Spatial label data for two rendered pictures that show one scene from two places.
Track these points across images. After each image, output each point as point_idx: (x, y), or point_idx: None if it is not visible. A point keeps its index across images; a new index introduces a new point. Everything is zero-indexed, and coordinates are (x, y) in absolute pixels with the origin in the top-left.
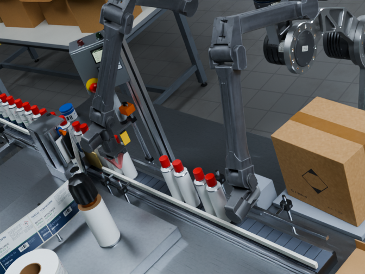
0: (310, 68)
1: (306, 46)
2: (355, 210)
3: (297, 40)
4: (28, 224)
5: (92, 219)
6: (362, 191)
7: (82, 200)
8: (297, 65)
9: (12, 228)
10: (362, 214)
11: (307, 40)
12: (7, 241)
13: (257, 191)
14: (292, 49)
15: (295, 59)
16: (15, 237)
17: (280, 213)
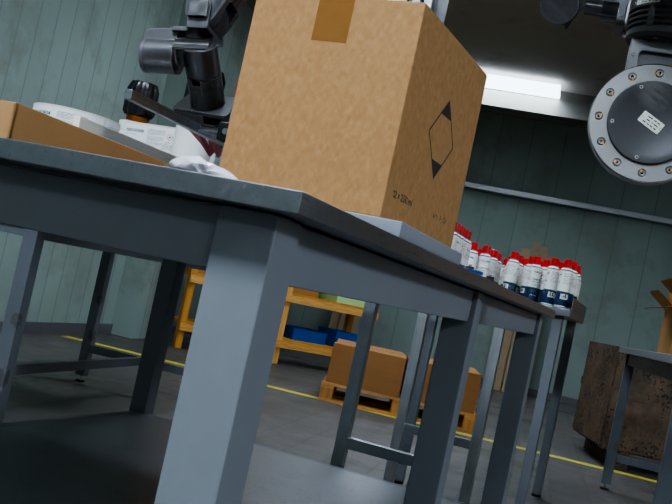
0: (644, 181)
1: (659, 122)
2: (229, 137)
3: (637, 86)
4: (170, 142)
5: (175, 131)
6: (267, 108)
7: (185, 91)
8: (605, 135)
9: (155, 128)
10: (238, 167)
11: (669, 113)
12: (141, 139)
13: (201, 46)
14: (611, 93)
15: (607, 118)
16: (149, 143)
17: (205, 130)
